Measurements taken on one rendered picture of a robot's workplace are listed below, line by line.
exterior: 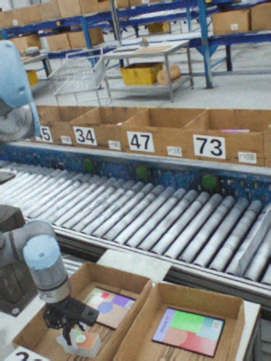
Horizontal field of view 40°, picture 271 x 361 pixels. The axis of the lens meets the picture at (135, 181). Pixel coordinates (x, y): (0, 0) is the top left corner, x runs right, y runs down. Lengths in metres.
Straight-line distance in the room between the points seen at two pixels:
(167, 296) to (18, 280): 0.56
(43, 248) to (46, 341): 0.42
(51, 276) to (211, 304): 0.51
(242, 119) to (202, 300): 1.09
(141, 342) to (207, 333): 0.20
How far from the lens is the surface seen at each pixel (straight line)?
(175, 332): 1.23
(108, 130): 2.15
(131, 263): 1.51
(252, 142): 1.75
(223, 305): 1.24
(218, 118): 2.10
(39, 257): 1.00
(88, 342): 1.23
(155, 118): 2.29
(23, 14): 9.35
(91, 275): 1.46
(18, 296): 1.52
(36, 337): 1.34
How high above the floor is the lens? 1.71
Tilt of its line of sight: 27 degrees down
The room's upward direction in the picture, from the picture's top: 12 degrees counter-clockwise
